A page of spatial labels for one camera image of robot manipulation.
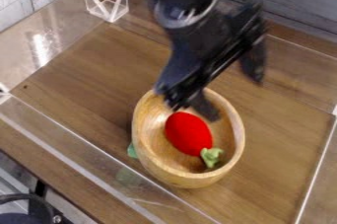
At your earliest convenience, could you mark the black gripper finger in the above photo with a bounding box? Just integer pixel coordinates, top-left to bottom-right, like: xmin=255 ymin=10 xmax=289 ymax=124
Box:
xmin=189 ymin=90 xmax=219 ymax=122
xmin=239 ymin=38 xmax=267 ymax=85

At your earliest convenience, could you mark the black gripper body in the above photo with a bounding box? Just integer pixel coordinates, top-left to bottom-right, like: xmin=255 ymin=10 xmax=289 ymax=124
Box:
xmin=154 ymin=3 xmax=266 ymax=111

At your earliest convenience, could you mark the clear acrylic corner bracket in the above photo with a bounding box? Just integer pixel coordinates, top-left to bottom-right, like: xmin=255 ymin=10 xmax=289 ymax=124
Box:
xmin=83 ymin=0 xmax=129 ymax=23

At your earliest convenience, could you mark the clear acrylic tray wall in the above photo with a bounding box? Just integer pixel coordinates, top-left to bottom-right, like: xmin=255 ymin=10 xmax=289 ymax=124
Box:
xmin=0 ymin=0 xmax=337 ymax=224

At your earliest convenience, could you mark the red plush strawberry toy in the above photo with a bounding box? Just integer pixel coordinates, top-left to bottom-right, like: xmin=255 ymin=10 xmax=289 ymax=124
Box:
xmin=165 ymin=112 xmax=223 ymax=169

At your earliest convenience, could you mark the wooden brown bowl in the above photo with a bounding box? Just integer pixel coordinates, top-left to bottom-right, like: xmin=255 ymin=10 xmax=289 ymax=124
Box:
xmin=131 ymin=90 xmax=245 ymax=188

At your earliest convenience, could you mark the green block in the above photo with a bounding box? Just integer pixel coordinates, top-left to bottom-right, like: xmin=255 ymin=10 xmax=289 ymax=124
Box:
xmin=126 ymin=143 xmax=138 ymax=159

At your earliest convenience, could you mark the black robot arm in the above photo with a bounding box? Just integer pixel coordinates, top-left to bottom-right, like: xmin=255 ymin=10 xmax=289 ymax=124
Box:
xmin=149 ymin=0 xmax=267 ymax=121

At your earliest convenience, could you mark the black cable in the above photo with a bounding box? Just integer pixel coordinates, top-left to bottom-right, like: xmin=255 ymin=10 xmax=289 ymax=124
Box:
xmin=0 ymin=192 xmax=54 ymax=224

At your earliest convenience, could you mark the black clamp base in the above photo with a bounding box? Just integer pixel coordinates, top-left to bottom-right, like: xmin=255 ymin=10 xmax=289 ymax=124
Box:
xmin=28 ymin=189 xmax=74 ymax=224

